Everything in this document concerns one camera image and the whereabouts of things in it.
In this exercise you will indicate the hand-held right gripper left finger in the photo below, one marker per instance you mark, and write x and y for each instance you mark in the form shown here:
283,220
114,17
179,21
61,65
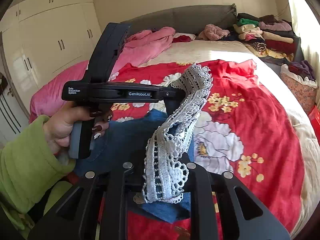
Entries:
120,180

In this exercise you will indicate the cream bed sheet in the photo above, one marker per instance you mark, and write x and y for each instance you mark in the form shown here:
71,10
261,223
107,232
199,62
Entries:
212,50

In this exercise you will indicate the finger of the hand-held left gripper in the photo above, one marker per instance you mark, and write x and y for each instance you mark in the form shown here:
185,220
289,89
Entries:
167,95

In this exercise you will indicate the person's left hand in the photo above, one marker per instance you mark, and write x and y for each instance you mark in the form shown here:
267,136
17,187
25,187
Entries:
58,130

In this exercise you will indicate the pile of folded clothes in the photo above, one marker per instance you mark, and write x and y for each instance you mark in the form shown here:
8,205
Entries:
267,37

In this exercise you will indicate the dark red garment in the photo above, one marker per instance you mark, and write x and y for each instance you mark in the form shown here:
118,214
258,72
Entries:
182,39

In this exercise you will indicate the purple clothes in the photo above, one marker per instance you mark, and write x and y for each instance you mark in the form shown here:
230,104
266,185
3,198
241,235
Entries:
302,70

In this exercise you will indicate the floral fabric basket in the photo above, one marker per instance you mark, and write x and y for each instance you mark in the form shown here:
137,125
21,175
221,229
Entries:
298,92

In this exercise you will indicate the red floral blanket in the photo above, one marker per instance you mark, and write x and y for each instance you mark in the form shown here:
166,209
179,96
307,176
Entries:
262,120

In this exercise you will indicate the grey padded headboard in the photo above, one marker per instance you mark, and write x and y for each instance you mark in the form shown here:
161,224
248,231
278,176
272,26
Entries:
195,17

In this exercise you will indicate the white door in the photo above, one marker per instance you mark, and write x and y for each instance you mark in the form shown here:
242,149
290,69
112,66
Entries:
10,115

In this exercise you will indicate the red box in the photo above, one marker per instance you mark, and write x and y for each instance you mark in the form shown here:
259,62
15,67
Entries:
315,117

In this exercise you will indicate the white pillow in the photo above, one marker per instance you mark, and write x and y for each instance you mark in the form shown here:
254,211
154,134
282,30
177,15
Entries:
180,34

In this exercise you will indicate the pink fluffy garment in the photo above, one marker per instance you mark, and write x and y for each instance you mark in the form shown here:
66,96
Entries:
213,32

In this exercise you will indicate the cream wardrobe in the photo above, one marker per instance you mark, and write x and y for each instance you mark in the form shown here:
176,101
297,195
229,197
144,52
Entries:
50,30

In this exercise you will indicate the cream curtain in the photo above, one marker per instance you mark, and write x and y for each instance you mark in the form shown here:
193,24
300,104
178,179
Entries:
300,17

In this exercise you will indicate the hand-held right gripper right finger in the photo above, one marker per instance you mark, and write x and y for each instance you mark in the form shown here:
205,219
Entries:
200,182

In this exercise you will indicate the pink quilt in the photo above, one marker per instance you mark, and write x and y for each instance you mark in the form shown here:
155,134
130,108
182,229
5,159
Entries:
50,95

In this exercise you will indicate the person's left forearm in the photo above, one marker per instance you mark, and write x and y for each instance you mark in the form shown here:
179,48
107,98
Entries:
25,167

